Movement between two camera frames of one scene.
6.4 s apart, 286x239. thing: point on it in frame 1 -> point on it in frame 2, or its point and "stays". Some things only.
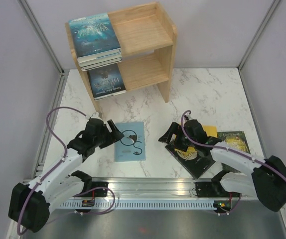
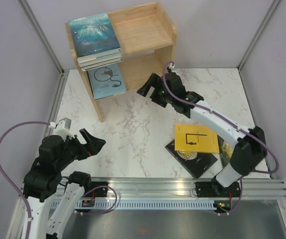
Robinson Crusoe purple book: (89, 67) stays
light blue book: (131, 147) -> (107, 81)
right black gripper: (177, 129) -> (155, 80)
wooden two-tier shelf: (146, 35) stays
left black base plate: (99, 192) stays
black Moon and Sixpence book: (196, 161) stays
